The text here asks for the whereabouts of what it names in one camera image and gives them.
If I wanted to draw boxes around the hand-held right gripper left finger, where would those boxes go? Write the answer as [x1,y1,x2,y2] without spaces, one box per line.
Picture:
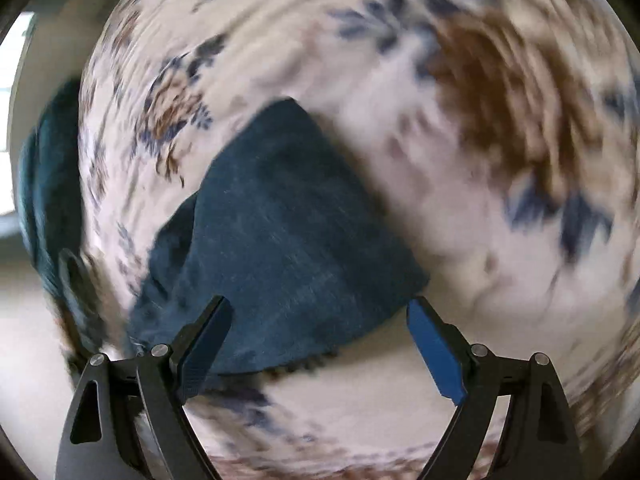
[55,295,234,480]

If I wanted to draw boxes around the teal folded duvet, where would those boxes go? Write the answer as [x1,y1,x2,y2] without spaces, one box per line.
[17,77,108,356]

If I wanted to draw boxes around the dark blue denim pants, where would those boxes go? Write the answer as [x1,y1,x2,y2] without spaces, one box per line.
[125,97,431,376]

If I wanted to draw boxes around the window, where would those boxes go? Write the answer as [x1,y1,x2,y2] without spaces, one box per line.
[0,12,38,218]

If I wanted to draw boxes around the floral bedspread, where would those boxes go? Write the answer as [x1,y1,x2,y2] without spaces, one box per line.
[60,0,640,480]

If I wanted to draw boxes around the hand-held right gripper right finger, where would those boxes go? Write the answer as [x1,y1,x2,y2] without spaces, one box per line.
[406,296,583,480]

